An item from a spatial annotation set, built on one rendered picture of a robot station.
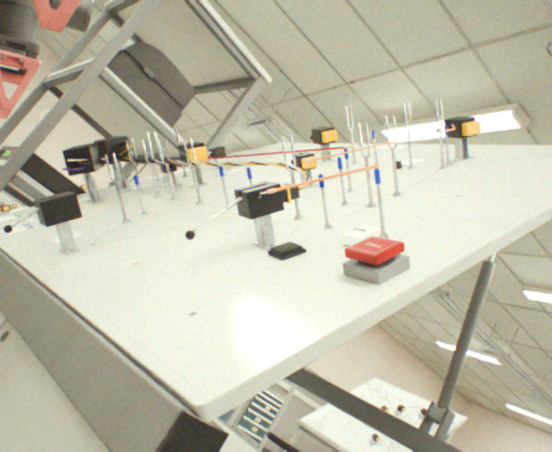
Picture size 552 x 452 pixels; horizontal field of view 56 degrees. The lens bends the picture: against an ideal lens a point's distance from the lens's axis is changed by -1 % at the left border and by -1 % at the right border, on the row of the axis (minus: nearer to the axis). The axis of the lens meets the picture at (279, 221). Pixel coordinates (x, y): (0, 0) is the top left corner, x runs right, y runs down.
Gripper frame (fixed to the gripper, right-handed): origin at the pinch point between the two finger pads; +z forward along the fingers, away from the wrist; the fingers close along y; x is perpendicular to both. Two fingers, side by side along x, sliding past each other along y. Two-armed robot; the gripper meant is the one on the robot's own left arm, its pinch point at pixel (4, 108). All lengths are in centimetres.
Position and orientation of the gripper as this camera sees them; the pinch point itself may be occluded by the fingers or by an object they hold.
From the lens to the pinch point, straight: 87.3
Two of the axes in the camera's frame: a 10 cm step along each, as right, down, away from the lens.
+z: -1.2, 9.9, -0.2
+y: -5.3, -0.4, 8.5
